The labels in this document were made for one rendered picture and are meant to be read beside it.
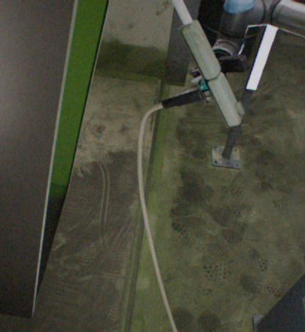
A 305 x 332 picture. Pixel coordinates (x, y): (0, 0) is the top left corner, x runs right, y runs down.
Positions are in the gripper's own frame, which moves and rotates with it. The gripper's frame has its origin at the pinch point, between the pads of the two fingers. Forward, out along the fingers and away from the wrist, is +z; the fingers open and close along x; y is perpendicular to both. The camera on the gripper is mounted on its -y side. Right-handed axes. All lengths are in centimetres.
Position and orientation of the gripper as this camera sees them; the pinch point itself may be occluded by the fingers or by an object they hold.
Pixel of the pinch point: (208, 90)
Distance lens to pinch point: 100.8
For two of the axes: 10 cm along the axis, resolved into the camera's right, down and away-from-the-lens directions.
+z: -3.9, 6.5, -6.5
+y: -7.9, 1.3, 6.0
